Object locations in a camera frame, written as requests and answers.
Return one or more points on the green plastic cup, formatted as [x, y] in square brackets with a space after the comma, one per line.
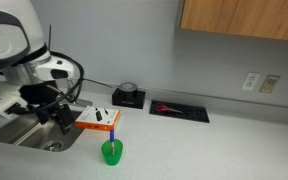
[111, 156]

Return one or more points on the wooden wall cabinet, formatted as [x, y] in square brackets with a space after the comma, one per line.
[244, 16]

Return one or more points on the grey tape roll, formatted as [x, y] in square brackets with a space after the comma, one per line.
[128, 88]

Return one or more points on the stainless steel sink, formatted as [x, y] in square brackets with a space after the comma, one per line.
[27, 131]

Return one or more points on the black keyboard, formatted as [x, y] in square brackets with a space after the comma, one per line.
[190, 113]

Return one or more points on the white wall outlet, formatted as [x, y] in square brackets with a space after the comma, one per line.
[250, 81]

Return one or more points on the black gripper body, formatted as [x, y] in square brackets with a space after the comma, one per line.
[37, 94]

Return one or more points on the orange and white box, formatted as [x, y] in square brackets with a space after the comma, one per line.
[98, 118]

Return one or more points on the black round device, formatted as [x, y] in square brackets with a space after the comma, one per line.
[128, 99]

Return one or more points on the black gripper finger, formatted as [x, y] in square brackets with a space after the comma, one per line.
[44, 117]
[65, 119]

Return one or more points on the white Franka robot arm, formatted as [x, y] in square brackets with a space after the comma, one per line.
[7, 36]

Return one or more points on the blue capped marker pen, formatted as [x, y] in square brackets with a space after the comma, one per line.
[111, 135]

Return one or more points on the beige wall plate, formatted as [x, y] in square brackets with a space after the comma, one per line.
[269, 83]

